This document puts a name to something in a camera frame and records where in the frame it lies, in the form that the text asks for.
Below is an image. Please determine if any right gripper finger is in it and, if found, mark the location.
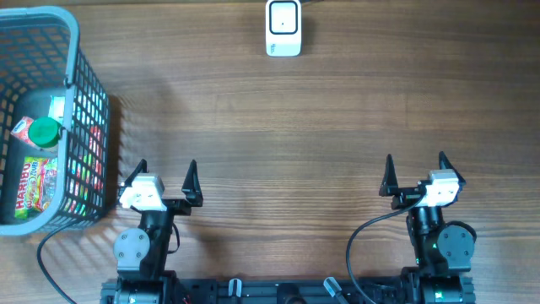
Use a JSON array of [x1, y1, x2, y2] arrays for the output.
[[439, 151, 466, 186], [379, 154, 398, 195]]

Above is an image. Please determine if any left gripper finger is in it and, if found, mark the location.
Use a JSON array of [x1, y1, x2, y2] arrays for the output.
[[120, 159, 148, 187], [181, 160, 203, 200]]

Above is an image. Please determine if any green lid jar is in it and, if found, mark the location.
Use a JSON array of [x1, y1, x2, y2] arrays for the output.
[[28, 117, 62, 149]]

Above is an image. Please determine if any Haribo gummy candy bag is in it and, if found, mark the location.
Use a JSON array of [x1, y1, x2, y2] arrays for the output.
[[14, 156, 57, 220]]

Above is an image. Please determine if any teal wet wipes pack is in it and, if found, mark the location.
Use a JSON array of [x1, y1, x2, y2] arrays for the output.
[[48, 96, 65, 125]]

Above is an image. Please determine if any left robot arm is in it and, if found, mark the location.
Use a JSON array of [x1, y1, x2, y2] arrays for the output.
[[100, 160, 203, 304]]

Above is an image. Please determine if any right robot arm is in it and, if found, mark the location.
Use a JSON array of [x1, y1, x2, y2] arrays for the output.
[[379, 152, 477, 304]]

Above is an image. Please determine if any white barcode scanner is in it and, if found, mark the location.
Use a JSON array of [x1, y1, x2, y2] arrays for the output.
[[265, 0, 302, 57]]

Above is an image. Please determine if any red tissue pack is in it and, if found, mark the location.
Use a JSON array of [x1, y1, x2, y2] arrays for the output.
[[10, 117, 36, 148]]

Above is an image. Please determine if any grey plastic shopping basket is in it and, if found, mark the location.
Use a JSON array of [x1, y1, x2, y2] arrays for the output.
[[1, 6, 111, 236]]

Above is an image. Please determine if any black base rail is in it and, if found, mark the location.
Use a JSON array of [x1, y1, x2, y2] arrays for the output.
[[100, 276, 477, 304]]

